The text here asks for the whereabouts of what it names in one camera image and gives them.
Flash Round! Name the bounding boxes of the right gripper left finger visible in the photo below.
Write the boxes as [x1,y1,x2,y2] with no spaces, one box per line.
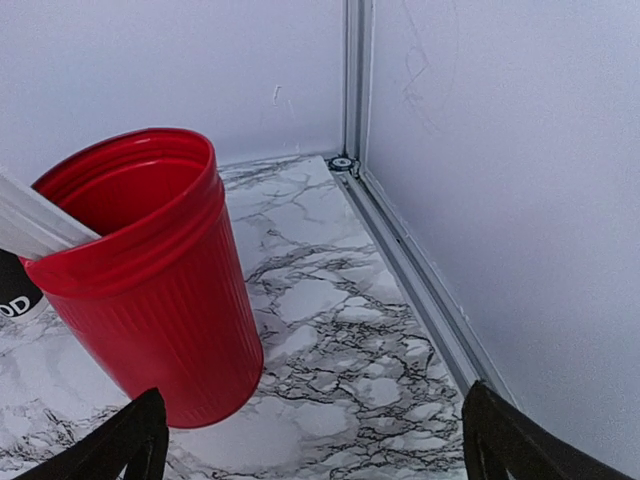
[19,388,168,480]

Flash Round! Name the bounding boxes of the stack of black paper cups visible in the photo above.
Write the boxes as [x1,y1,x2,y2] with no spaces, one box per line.
[0,250,48,321]

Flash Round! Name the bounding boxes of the white sugar packets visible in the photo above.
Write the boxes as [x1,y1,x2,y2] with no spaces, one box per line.
[1,167,101,260]

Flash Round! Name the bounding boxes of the right aluminium frame post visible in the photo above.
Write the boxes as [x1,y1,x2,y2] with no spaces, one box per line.
[342,1,374,176]

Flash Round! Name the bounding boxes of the red cup with sugar packets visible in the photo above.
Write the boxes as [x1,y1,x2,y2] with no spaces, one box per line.
[24,128,264,429]

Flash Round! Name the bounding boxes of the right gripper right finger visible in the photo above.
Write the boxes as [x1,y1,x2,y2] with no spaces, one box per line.
[462,381,627,479]

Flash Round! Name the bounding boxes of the right floor aluminium rail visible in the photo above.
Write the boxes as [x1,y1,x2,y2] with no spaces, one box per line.
[326,157,518,406]

